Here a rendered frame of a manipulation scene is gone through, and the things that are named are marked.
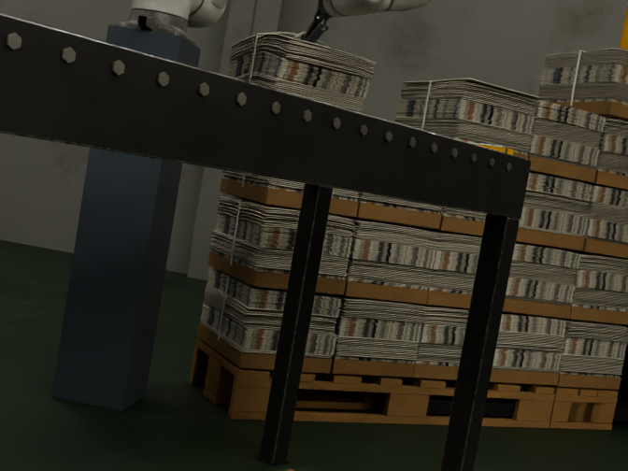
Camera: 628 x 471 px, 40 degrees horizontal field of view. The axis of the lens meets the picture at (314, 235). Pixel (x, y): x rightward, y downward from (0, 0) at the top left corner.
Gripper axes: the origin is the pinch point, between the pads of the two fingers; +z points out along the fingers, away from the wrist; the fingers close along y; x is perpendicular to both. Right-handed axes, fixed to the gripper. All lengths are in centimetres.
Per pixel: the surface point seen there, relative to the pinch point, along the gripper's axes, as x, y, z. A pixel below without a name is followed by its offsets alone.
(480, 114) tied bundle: 56, 21, -18
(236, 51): -13.3, 12.7, 14.9
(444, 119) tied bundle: 48, 23, -10
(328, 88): 3.5, 22.8, -16.3
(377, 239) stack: 26, 63, -17
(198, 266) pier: 72, 96, 260
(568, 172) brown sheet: 93, 32, -18
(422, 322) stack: 48, 86, -15
